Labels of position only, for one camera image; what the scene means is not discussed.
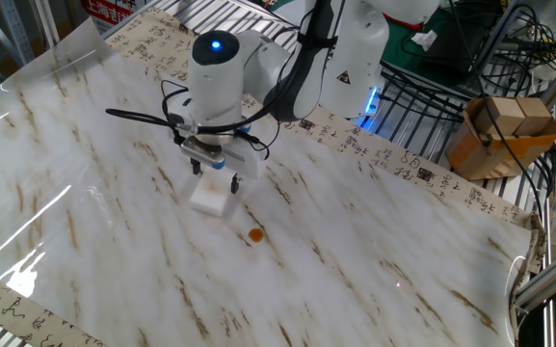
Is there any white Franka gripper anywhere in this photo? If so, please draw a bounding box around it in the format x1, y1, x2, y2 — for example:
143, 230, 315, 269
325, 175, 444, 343
179, 134, 267, 195

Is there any white sponge block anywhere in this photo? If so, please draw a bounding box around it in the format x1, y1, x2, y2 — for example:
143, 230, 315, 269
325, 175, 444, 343
189, 171, 236, 218

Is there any glossy marble pattern sheet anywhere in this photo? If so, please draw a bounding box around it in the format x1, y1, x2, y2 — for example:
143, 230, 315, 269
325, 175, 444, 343
0, 18, 534, 347

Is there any beige calligraphy print cloth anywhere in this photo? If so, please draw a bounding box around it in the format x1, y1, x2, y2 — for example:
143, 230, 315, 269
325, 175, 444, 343
0, 7, 548, 347

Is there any red and white printed box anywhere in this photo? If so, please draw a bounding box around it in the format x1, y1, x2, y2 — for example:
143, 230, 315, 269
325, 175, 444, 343
80, 0, 137, 35

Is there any crumpled white paper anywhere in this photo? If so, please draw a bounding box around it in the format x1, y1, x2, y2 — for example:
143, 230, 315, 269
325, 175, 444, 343
410, 29, 438, 52

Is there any open brown cardboard box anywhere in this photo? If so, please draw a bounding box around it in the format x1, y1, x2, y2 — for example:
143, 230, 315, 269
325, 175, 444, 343
444, 95, 556, 182

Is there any tan cardboard block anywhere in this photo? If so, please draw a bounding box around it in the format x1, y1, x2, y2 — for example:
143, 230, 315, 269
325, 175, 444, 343
473, 96, 527, 137
516, 96, 555, 137

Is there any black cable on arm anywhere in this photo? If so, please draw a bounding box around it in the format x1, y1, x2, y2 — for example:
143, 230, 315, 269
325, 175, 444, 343
105, 0, 339, 160

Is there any bundle of black cables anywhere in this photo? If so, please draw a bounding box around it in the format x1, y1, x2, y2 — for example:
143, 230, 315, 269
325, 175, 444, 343
378, 0, 556, 223

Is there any thin white wire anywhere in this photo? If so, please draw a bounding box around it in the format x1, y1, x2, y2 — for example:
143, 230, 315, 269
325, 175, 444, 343
502, 254, 529, 347

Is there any aluminium frame beam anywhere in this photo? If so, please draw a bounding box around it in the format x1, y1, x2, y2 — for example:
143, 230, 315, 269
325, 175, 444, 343
513, 240, 556, 312

